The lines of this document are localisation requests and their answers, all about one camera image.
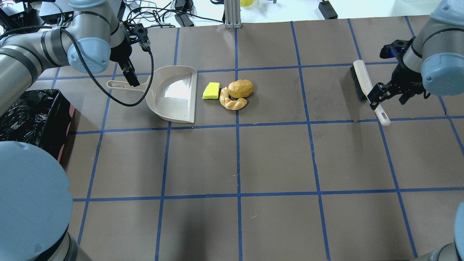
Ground black power adapter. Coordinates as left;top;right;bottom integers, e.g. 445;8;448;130
174;13;195;28

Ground twisted bread croissant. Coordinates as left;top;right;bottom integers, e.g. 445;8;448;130
219;87;248;111

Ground yellow round object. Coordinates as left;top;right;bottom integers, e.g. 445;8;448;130
239;0;255;7

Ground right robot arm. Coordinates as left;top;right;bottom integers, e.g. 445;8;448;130
350;0;464;125

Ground black bag lined bin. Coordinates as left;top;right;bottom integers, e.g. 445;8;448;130
0;89;76;161

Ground round golden bread roll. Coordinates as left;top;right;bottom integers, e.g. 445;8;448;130
228;79;254;99

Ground yellow sponge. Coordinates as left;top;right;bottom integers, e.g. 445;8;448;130
202;82;220;100

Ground aluminium frame post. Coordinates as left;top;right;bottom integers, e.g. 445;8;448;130
224;0;242;29

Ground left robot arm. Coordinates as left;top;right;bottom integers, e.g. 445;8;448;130
1;0;150;261

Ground beige plastic dustpan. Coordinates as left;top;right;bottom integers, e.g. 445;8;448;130
107;66;198;124

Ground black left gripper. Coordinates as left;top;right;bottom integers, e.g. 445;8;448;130
110;22;150;87

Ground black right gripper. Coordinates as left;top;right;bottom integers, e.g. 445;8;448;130
367;37;431;110

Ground white brush black bristles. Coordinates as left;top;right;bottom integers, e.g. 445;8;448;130
350;59;391;126

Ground black power brick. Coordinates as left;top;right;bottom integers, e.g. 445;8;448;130
318;0;338;20

